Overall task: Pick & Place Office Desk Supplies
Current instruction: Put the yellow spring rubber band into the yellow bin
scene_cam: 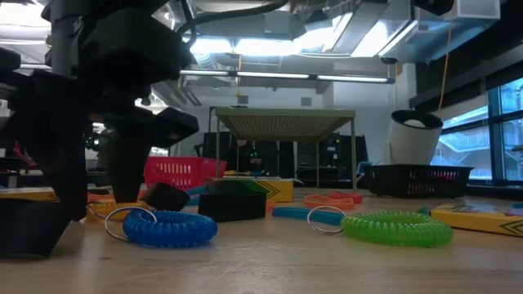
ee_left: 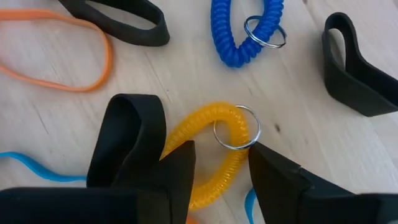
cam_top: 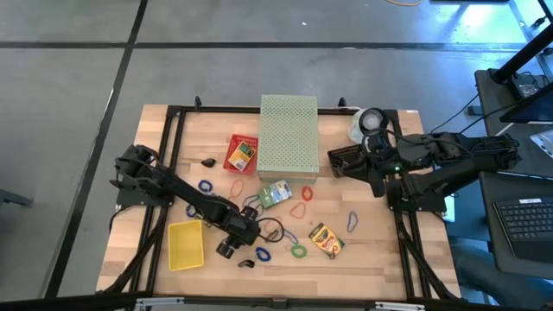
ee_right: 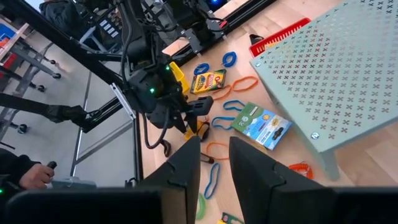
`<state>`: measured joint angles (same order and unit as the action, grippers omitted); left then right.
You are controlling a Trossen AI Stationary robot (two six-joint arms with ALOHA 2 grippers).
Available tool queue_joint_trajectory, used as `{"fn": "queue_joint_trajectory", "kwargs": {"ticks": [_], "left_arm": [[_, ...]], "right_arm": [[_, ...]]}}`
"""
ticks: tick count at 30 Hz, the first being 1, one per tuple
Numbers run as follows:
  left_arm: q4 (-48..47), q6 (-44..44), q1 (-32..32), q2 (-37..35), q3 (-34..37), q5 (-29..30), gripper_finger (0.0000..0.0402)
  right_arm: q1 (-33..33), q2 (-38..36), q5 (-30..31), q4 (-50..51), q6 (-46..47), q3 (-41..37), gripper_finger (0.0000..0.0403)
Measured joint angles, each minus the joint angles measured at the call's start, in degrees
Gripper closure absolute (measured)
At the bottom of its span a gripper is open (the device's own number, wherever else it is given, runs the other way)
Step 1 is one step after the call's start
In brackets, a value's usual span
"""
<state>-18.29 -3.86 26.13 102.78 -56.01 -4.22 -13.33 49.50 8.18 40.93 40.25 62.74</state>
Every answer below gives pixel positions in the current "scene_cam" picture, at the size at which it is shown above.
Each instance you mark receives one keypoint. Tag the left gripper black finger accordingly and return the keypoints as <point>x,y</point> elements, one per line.
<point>126,163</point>
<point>61,134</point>

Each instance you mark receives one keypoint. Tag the yellow orange coil wristband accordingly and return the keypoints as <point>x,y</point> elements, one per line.
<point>102,209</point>

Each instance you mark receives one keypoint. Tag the yellow green Crayola crayon box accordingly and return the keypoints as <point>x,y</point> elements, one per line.
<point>24,194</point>

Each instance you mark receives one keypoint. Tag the green and blue card box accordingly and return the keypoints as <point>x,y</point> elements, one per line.
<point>278,190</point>

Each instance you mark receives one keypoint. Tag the red rubber band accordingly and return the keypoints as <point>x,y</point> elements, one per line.
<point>351,198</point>

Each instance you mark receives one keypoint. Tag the green coil wristband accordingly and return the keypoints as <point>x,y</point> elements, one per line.
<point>396,230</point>

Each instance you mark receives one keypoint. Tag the small yellow crayon box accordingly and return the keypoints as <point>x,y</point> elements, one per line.
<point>470,218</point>

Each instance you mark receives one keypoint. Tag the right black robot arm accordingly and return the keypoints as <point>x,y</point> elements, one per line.
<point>433,6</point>

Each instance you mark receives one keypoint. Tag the red and black machine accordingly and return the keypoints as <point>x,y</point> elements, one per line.
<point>19,152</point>

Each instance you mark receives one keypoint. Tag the red plastic basket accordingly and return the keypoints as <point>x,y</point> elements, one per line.
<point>175,171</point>

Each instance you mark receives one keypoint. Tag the blue rubber band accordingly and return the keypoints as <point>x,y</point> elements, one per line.
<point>193,201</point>
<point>290,213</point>
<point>197,190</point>

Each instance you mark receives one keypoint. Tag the blue coil wristband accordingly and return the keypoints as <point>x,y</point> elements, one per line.
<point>171,230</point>

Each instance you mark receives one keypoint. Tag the person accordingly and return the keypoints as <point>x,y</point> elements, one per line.
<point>255,161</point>

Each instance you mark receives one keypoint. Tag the long linear pendant light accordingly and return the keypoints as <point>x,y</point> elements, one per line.
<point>269,75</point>

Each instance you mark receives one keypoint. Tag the pale green perforated metal shelf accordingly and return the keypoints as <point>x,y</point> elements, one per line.
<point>282,122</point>

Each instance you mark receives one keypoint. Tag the black cabinet row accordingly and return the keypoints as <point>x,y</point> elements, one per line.
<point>327,155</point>

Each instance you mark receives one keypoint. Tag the black plastic basket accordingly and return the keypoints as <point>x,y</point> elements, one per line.
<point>408,181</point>

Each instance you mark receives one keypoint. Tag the white cylinder with black rim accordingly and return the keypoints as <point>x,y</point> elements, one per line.
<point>408,143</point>

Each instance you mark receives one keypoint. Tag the grey wall box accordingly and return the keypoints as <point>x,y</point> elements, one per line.
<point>242,99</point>
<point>306,101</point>

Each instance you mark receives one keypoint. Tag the silver rectangular air duct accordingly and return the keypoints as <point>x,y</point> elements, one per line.
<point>367,32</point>

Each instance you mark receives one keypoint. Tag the window with black frame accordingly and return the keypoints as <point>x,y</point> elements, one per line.
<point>510,143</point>

